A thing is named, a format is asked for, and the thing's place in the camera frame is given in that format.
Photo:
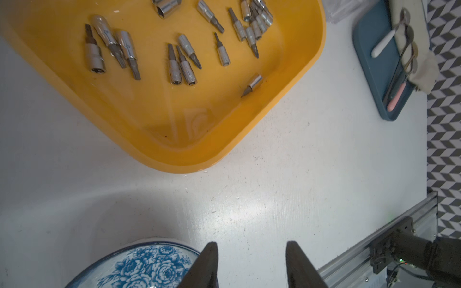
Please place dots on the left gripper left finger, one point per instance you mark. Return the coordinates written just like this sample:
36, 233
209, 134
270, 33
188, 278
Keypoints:
203, 272

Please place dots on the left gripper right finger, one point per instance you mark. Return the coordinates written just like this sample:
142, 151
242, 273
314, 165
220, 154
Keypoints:
300, 271

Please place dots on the silver socket bit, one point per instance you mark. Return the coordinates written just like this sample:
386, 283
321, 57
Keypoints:
187, 47
166, 7
251, 39
104, 30
93, 52
255, 25
206, 12
186, 69
125, 40
222, 53
253, 84
262, 9
245, 10
174, 68
238, 26

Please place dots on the yellow plastic storage box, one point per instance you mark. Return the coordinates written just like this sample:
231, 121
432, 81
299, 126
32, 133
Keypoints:
172, 128

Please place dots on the blue white ceramic bowl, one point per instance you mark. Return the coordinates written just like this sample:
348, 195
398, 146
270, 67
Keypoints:
153, 264

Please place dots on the teal tray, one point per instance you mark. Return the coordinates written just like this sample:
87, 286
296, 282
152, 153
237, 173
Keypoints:
367, 33

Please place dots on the gold round spoon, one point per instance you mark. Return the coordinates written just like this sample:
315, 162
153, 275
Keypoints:
403, 71

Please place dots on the clear plastic cup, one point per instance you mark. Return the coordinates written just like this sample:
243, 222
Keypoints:
337, 10

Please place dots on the aluminium front rail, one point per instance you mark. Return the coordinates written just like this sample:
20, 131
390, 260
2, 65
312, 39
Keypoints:
366, 264

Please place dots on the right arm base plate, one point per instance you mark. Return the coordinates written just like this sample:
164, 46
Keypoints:
440, 259

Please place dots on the pink handled utensil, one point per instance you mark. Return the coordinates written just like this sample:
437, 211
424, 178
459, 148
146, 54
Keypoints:
394, 101

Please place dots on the white handled knife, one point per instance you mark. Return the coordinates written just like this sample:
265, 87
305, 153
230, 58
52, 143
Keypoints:
404, 20

